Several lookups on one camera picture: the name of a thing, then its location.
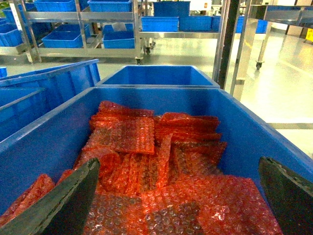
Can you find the blue bin behind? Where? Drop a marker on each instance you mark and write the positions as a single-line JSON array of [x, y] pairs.
[[160, 75]]

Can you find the steel table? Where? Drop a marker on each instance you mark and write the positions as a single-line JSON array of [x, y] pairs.
[[301, 16]]

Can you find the blue bin at left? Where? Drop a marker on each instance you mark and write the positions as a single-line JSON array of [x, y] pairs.
[[26, 97]]

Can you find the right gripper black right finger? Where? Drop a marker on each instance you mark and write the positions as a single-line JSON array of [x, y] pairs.
[[290, 197]]

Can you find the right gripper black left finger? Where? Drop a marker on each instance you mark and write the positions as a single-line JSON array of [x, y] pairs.
[[64, 210]]

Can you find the red bubble wrap bags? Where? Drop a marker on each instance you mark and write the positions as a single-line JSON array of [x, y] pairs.
[[158, 175]]

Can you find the blue bin with red bags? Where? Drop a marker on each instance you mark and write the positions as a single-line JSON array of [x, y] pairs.
[[248, 137]]

